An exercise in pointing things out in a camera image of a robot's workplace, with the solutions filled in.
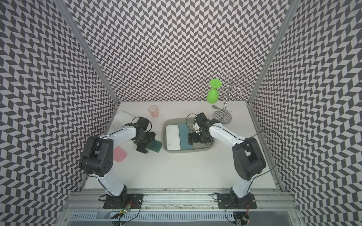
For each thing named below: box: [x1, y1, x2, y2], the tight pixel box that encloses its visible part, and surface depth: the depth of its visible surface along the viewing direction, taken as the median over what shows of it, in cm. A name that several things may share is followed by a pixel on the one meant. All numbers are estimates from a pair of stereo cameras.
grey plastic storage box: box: [161, 117, 215, 154], surface depth 97 cm
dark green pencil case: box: [146, 139, 163, 153], surface depth 93 cm
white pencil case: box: [165, 124, 181, 151], surface depth 97 cm
